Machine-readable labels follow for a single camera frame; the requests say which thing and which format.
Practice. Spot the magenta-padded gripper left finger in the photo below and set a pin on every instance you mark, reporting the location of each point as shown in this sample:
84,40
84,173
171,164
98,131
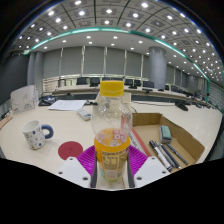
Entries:
75,170

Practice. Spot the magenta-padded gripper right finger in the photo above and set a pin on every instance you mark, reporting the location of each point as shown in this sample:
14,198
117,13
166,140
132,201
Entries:
150,170

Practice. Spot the clear yellow-capped drink bottle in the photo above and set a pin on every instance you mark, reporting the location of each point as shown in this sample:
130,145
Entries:
111,153

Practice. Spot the flat round red coaster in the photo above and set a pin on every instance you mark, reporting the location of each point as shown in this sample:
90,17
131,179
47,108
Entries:
70,150

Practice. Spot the red-edged white pad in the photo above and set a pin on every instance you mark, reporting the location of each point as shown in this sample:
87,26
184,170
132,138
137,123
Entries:
138,141

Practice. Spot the green whiteboard eraser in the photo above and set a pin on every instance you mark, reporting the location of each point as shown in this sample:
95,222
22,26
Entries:
165,134

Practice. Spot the open brown cardboard box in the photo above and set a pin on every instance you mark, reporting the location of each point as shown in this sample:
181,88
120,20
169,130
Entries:
190,143

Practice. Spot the white power strip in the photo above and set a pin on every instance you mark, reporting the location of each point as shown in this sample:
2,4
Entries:
84,114

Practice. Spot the white paper sheet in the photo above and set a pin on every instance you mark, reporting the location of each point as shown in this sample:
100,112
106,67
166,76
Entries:
67,104

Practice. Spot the black desk microphone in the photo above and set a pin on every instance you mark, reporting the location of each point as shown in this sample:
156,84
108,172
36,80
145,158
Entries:
181,106

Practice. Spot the black desk telephone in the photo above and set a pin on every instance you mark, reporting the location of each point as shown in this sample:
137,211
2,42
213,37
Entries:
47,101

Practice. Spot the beige desk tray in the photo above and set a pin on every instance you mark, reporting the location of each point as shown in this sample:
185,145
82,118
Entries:
127,99

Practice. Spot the long curved conference desk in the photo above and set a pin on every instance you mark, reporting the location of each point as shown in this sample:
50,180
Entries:
80,89

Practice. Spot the brown paper envelope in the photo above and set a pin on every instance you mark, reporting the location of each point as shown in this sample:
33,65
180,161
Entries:
5,121

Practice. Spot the white carton box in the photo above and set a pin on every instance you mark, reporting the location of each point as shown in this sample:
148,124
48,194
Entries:
23,99

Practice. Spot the row of black office chairs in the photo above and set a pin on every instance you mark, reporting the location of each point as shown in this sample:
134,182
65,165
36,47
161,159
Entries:
95,81

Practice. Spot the group of ceiling lights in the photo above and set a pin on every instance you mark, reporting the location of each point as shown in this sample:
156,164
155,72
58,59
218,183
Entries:
109,11

